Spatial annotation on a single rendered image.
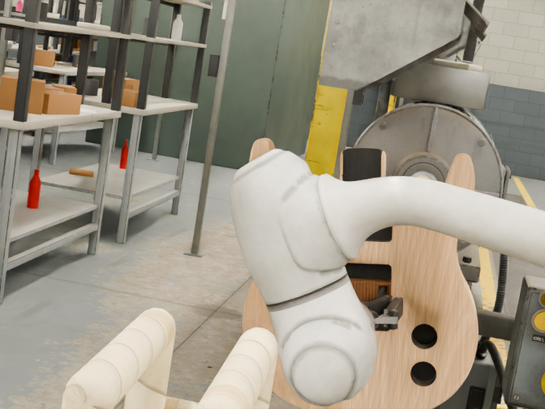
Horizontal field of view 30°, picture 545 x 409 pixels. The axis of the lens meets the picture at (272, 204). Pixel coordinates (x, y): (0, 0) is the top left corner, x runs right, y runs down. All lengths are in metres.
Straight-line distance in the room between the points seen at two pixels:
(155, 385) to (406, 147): 0.92
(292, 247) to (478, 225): 0.20
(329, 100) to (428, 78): 7.19
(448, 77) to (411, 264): 0.35
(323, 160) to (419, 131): 7.26
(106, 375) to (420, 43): 0.82
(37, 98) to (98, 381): 4.74
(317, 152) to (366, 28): 7.55
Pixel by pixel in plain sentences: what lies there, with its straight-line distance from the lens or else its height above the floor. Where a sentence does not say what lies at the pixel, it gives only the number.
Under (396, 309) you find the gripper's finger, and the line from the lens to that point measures 1.38.
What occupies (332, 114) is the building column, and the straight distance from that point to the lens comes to 8.87.
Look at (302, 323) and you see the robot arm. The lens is 1.14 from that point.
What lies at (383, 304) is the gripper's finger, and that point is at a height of 1.10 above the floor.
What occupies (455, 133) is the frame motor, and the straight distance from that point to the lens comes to 1.65.
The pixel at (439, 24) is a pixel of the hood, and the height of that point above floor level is 1.49.
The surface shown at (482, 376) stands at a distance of 1.91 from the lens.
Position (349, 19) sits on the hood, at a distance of 1.37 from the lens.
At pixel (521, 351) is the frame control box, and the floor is 1.01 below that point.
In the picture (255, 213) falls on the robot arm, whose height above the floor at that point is 1.24.
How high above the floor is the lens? 1.43
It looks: 9 degrees down
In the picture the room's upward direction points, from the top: 9 degrees clockwise
